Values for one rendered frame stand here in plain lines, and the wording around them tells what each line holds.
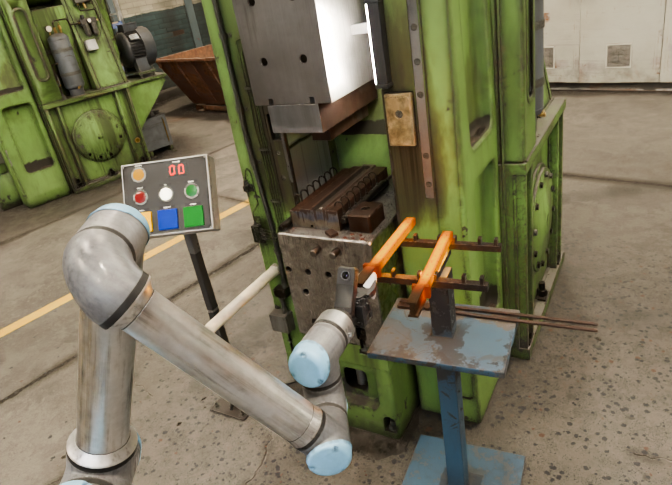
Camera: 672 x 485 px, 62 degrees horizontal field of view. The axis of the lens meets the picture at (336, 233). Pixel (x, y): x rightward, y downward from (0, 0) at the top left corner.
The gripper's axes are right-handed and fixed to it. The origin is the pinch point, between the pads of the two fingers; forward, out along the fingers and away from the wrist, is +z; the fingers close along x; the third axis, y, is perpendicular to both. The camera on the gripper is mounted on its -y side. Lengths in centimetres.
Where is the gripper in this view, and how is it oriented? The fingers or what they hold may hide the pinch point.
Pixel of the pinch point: (368, 272)
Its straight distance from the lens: 145.3
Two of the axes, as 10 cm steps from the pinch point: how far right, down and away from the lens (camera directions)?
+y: 1.5, 8.9, 4.3
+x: 9.0, 0.7, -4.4
